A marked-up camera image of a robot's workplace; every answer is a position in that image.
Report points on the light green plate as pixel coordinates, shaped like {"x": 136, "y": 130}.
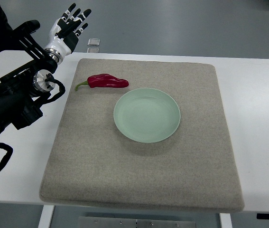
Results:
{"x": 147, "y": 115}

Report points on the lower floor socket plate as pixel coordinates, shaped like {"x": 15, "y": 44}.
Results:
{"x": 93, "y": 50}

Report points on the white right table leg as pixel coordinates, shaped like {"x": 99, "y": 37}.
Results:
{"x": 225, "y": 220}

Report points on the upper floor socket plate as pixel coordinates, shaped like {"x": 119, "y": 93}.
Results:
{"x": 93, "y": 42}

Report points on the metal table base plate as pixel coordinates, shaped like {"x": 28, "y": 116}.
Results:
{"x": 100, "y": 222}

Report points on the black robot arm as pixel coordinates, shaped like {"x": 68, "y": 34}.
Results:
{"x": 24, "y": 90}

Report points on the white table leg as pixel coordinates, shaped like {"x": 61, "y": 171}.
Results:
{"x": 225, "y": 220}
{"x": 46, "y": 216}

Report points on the floor socket plate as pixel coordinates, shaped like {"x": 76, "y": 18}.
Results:
{"x": 93, "y": 50}
{"x": 93, "y": 42}

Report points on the white left table leg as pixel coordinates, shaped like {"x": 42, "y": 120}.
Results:
{"x": 46, "y": 216}

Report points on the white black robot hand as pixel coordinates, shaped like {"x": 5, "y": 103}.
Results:
{"x": 64, "y": 34}

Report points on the beige felt mat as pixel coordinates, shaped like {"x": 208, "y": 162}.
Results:
{"x": 93, "y": 164}

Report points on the red pepper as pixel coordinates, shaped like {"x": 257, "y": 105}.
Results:
{"x": 103, "y": 80}

